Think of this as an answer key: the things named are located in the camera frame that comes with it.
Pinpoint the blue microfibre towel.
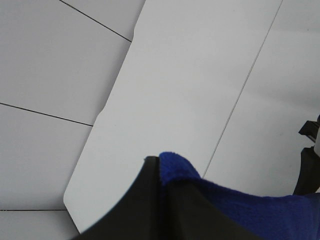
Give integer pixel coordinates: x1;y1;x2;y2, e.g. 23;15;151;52
159;152;320;240

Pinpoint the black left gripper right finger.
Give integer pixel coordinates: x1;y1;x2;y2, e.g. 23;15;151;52
163;181;261;240

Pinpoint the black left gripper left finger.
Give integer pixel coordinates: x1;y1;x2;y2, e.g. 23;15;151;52
74;156;160;240

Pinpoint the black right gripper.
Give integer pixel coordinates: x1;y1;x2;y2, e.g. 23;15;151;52
293;116;320;196

